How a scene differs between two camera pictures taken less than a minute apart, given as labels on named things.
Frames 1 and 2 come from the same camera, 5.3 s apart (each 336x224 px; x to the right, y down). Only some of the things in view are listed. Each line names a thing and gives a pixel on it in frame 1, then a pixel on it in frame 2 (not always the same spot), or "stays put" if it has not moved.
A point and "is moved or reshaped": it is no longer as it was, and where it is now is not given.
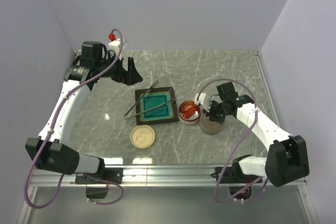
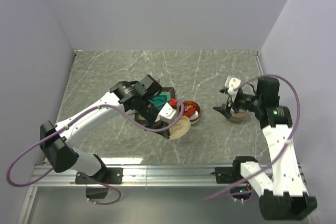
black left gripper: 128,77 to 160,125
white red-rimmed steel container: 188,113 stays put
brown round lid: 209,127 is moved or reshaped
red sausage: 189,112 stays put
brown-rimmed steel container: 210,127 to 238,119
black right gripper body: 217,111 to 243,101
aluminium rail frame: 157,176 stays put
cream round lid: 142,136 to 181,128
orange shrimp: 187,106 stays put
